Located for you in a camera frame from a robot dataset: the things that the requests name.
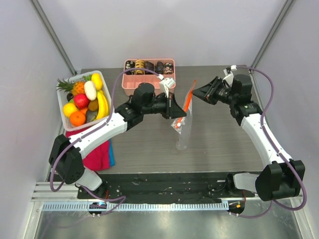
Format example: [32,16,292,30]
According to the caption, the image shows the white radish toy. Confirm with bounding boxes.
[84,81,97,101]

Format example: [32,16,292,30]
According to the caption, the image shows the orange fruit toy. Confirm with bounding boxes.
[69,111,86,127]

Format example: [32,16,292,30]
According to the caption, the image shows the yellow banana toy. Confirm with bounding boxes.
[96,91,110,120]

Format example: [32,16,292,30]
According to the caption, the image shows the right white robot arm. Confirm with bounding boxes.
[193,74,305,201]

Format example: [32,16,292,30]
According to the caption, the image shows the yellow brown sushi roll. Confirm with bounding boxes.
[135,59,145,75]

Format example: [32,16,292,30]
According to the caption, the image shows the red apple toy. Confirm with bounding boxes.
[73,94,90,109]

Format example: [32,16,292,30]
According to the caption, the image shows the yellow mango toy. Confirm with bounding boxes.
[91,73,103,91]

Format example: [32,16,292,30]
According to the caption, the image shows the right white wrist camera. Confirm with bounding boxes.
[223,65,237,87]

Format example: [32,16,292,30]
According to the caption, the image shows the yellow lemon toy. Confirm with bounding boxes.
[63,103,79,118]

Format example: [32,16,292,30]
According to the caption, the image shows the pink divided tray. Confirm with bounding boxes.
[122,58,176,96]

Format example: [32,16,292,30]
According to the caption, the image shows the black pink floral roll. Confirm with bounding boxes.
[164,62,174,75]

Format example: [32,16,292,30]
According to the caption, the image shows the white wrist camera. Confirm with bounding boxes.
[159,78,175,98]
[223,65,237,87]

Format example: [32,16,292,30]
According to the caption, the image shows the clear zip top bag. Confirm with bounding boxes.
[171,80,196,151]

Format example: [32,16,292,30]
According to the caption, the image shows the dark purple sushi roll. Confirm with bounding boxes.
[144,61,155,75]

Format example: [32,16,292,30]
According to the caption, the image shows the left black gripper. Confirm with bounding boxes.
[142,92,187,120]

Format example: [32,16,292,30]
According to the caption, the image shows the dark grey eggplant toy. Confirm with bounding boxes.
[86,110,98,123]

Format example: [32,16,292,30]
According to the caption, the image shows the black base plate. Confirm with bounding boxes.
[77,171,260,204]

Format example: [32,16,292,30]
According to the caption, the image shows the pineapple toy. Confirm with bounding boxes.
[57,77,89,96]

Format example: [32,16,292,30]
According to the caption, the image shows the white plastic fruit basket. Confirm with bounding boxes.
[56,70,114,131]

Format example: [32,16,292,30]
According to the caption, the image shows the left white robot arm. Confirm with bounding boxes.
[49,84,186,199]

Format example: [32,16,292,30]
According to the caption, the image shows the black floral sushi roll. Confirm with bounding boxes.
[125,60,135,75]

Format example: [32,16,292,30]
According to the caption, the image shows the brown kiwi toy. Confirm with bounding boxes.
[88,99,99,112]

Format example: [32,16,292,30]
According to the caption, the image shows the blue folded cloth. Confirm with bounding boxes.
[109,140,115,167]

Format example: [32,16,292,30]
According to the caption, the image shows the magenta folded cloth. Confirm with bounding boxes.
[65,130,111,172]

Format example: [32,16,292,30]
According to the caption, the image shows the white slotted cable duct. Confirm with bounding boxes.
[42,201,229,212]

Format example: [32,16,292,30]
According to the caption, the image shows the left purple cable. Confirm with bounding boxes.
[49,68,165,217]

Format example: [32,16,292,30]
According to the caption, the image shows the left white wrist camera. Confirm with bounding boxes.
[159,78,175,98]

